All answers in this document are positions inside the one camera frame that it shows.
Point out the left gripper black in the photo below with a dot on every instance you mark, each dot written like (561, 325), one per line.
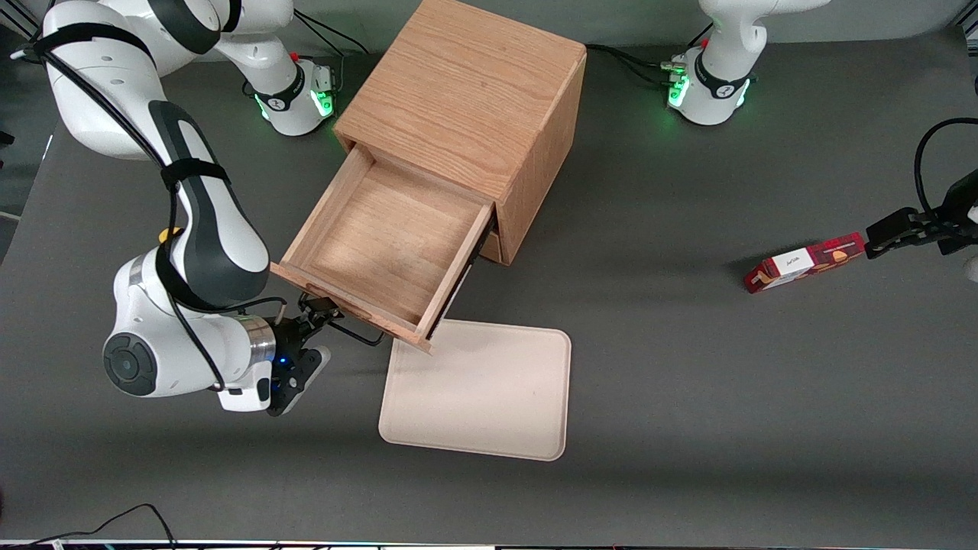
(959, 204)

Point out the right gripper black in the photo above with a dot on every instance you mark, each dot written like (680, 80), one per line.
(288, 334)

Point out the open-box wooden drawer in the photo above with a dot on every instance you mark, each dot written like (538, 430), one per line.
(386, 233)

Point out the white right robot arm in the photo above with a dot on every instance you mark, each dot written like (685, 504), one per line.
(214, 229)

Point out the wooden drawer cabinet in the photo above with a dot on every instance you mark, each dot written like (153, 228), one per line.
(466, 84)

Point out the red cookie box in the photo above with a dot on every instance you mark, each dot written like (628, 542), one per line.
(806, 262)

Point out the yellow lemon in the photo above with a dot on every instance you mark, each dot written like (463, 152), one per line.
(168, 234)

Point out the beige plastic tray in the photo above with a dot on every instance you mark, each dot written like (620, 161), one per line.
(475, 389)

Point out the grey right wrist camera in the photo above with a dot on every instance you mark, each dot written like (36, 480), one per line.
(294, 386)

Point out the aluminium frame rail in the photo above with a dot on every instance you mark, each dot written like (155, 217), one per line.
(29, 23)

